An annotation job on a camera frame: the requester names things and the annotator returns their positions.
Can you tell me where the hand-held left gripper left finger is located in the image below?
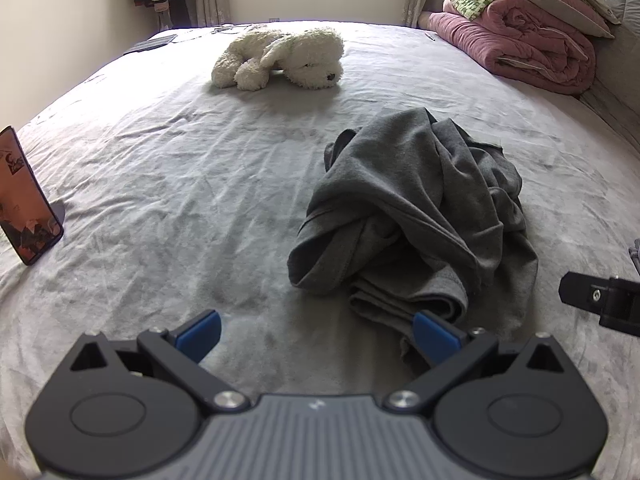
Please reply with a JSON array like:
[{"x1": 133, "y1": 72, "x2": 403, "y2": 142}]
[{"x1": 70, "y1": 309, "x2": 251, "y2": 413}]

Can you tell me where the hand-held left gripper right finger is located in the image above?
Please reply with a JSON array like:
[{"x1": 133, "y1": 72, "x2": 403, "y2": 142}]
[{"x1": 384, "y1": 310, "x2": 571, "y2": 413}]

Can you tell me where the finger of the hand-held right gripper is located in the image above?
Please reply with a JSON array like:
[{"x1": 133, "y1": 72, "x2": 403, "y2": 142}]
[{"x1": 558, "y1": 271, "x2": 640, "y2": 338}]

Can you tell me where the grey t-shirt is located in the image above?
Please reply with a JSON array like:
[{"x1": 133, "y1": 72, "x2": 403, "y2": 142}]
[{"x1": 287, "y1": 107, "x2": 540, "y2": 376}]

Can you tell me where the bed with grey sheet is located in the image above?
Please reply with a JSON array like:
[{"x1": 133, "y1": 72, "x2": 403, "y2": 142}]
[{"x1": 0, "y1": 20, "x2": 640, "y2": 480}]

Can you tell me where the grey quilted headboard cover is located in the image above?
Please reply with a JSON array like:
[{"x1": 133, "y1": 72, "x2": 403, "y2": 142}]
[{"x1": 577, "y1": 0, "x2": 640, "y2": 161}]

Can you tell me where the smartphone on stand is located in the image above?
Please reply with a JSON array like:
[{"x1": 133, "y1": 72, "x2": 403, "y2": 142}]
[{"x1": 0, "y1": 126, "x2": 66, "y2": 267}]

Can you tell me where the pink rolled quilt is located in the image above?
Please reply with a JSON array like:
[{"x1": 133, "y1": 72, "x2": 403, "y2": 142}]
[{"x1": 428, "y1": 0, "x2": 598, "y2": 96}]

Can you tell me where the white plush dog toy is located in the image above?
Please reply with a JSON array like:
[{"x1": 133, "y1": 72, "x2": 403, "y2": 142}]
[{"x1": 211, "y1": 25, "x2": 346, "y2": 92}]

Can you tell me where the dark tablet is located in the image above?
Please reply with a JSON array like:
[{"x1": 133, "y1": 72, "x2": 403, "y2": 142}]
[{"x1": 125, "y1": 34, "x2": 178, "y2": 53}]

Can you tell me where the charger cable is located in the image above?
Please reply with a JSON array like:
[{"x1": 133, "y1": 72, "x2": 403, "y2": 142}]
[{"x1": 177, "y1": 22, "x2": 251, "y2": 41}]

